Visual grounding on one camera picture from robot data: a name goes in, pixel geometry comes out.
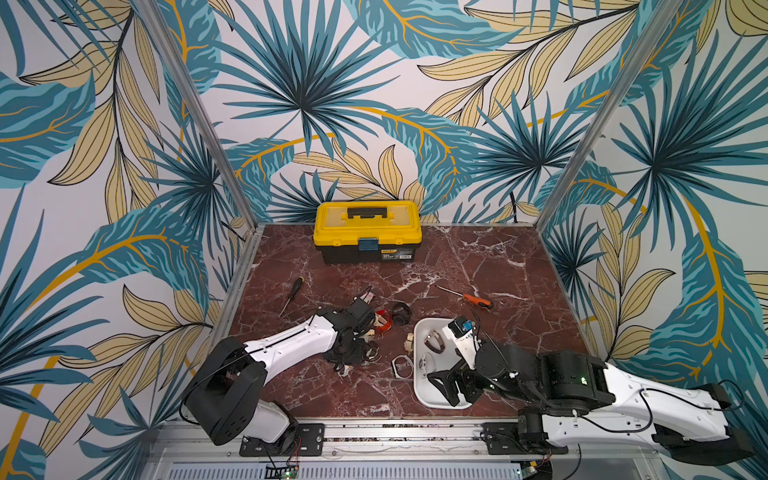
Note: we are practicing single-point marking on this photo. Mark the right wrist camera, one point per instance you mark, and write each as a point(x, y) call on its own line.
point(462, 333)

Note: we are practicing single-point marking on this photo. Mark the right aluminium corner post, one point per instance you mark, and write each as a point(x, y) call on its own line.
point(647, 40)

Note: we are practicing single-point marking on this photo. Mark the yellow black toolbox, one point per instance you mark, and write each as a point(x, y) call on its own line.
point(367, 231)

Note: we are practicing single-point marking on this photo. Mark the small beige watch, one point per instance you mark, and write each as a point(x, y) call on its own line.
point(409, 343)

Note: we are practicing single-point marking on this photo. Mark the black band watch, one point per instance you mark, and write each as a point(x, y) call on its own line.
point(401, 313)

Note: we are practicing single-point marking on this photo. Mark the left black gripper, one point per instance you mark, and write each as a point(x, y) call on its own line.
point(356, 358)

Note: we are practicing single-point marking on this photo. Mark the white strap watch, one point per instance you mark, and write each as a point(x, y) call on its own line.
point(402, 367)

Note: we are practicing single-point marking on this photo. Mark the dark strap rose gold watch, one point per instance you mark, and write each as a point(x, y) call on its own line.
point(434, 342)

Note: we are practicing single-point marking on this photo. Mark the pink beige strap watch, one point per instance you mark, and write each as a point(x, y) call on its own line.
point(367, 295)

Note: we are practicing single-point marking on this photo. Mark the red transparent watch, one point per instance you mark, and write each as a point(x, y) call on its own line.
point(383, 320)

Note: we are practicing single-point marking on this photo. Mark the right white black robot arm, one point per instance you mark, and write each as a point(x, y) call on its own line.
point(576, 399)

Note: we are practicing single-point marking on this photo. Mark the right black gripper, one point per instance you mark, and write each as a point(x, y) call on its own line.
point(466, 377)

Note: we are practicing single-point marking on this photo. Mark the left aluminium corner post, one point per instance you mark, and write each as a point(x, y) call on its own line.
point(160, 34)

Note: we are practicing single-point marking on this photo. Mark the clear strap purple watch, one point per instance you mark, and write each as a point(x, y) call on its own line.
point(426, 364)

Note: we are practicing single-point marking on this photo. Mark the orange handled screwdriver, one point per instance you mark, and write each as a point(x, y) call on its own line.
point(474, 300)

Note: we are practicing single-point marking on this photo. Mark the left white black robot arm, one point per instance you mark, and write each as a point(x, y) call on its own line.
point(224, 397)

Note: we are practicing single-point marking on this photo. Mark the aluminium corner post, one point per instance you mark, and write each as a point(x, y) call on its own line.
point(647, 40)
point(160, 34)

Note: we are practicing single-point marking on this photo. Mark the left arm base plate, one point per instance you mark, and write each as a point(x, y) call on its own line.
point(302, 440)

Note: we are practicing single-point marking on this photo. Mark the black handled screwdriver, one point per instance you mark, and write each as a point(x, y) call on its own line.
point(295, 288)

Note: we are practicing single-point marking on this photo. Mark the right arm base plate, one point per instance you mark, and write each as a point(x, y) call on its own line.
point(513, 438)

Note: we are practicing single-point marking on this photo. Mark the white plastic storage tray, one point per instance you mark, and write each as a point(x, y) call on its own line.
point(450, 359)

